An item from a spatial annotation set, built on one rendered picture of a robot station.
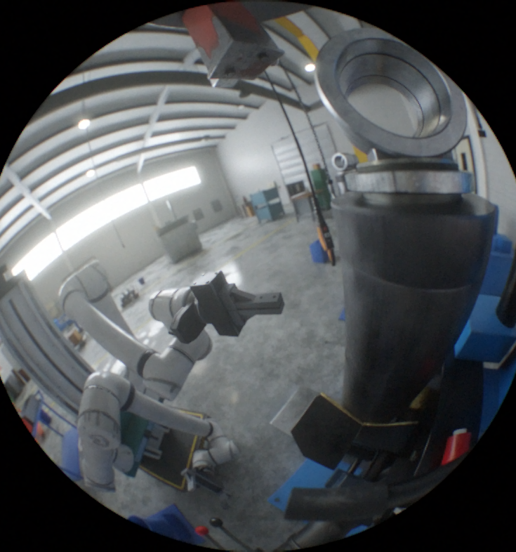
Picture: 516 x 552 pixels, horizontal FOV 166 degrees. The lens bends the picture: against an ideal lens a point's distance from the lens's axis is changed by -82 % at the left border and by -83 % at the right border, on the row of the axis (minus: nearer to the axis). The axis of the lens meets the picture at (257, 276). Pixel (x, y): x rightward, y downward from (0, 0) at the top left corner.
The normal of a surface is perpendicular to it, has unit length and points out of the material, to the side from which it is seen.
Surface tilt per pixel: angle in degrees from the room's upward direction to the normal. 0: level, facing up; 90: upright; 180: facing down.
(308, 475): 0
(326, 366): 0
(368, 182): 90
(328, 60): 90
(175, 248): 90
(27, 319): 90
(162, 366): 30
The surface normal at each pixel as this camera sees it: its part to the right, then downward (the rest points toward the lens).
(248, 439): -0.32, -0.84
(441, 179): -0.41, 0.54
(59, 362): 0.94, -0.23
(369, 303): -0.89, 0.43
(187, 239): 0.65, 0.14
